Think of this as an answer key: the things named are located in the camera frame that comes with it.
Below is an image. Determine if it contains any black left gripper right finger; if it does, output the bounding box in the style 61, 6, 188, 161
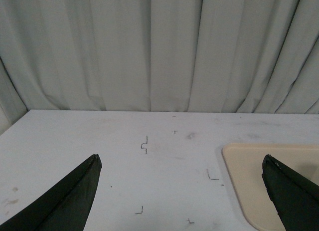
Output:
262, 154, 319, 231

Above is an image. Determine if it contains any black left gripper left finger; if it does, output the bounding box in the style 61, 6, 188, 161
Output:
0, 154, 102, 231

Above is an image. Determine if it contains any beige plastic tray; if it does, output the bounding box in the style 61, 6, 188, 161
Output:
222, 143, 319, 231

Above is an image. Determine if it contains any grey curtain backdrop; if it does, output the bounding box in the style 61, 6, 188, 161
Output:
0, 0, 319, 132

